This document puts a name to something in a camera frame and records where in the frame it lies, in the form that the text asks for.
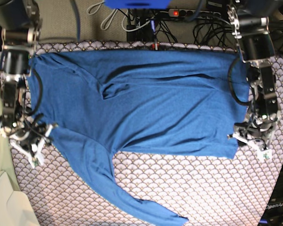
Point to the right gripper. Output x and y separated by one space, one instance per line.
28 141

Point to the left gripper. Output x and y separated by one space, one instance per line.
245 133

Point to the blue T-shirt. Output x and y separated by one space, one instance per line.
158 102

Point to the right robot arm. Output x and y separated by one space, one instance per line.
21 27

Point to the white plastic bin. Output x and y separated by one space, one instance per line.
15 207

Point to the fan-patterned table cloth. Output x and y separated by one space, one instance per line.
209 191

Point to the orange black table clamp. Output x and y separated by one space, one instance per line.
155 46

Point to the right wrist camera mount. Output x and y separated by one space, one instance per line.
36 159

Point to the white power strip red switch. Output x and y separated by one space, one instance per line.
183 13

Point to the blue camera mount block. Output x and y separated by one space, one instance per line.
147 4

